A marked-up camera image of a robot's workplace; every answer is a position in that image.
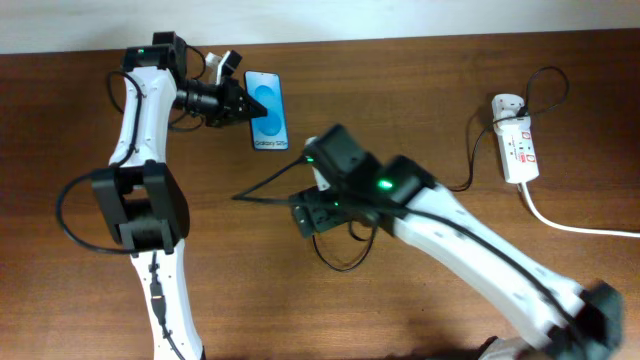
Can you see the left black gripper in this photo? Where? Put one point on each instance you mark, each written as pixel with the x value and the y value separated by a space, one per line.
pixel 229 112

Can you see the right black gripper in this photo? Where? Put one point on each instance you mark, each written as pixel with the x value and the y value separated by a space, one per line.
pixel 305 213

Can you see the blue Galaxy smartphone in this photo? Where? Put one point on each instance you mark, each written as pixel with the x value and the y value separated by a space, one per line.
pixel 269 132

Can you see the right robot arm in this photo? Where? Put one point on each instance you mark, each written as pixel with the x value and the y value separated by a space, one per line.
pixel 555 317

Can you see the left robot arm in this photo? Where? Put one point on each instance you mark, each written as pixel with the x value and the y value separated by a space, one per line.
pixel 145 211

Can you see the white charger plug adapter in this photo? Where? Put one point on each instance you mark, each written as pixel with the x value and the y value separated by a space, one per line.
pixel 506 107

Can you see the white power strip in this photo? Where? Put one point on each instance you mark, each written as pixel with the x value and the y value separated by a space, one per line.
pixel 519 161

